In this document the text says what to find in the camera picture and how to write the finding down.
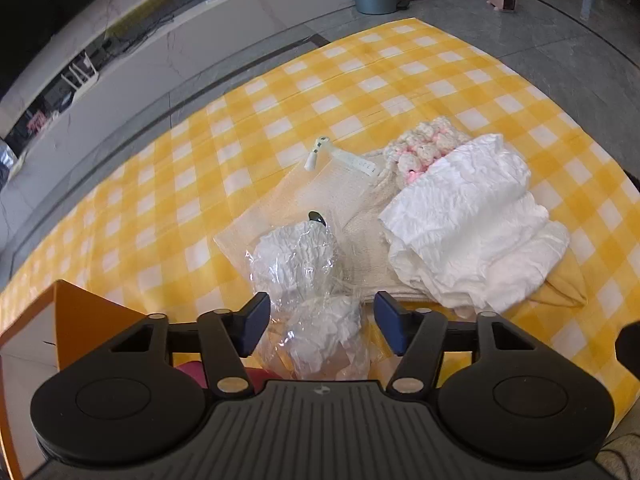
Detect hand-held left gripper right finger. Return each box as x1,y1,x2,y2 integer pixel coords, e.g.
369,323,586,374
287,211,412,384
374,291,540,397

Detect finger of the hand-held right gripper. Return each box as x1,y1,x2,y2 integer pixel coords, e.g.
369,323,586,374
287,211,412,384
615,325,640,366

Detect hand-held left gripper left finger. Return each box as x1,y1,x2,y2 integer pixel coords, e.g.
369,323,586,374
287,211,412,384
107,292,273,397

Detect clear bag of white cloth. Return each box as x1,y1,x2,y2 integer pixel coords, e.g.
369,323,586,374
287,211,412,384
250,212,346,306
272,295,373,381

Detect cream towel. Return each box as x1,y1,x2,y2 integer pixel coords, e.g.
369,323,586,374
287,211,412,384
342,150,436,306

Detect red plastic lid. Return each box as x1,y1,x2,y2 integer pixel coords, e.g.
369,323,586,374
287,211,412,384
172,360,268,393

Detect white cloth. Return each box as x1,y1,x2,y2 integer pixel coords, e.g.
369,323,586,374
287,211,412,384
378,133,571,318

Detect clear mesh zipper pouch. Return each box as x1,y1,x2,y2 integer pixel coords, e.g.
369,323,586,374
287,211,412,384
214,136,387,286

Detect orange cardboard box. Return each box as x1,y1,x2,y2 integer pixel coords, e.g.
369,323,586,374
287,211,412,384
0,280,151,480

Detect pink white crochet piece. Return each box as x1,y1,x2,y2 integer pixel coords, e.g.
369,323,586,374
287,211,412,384
382,116,473,183

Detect yellow checked mat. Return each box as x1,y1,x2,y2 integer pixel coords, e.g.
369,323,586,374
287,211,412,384
0,17,640,411

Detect white marble tv console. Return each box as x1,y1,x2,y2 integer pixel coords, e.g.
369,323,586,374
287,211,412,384
0,0,358,171

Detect clear plastic bag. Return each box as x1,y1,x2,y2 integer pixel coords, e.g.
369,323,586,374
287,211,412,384
0,137,21,181

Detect white router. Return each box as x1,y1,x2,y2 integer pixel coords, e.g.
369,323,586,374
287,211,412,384
61,52,101,92

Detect black wall television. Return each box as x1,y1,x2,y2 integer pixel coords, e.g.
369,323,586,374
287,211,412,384
0,0,148,106

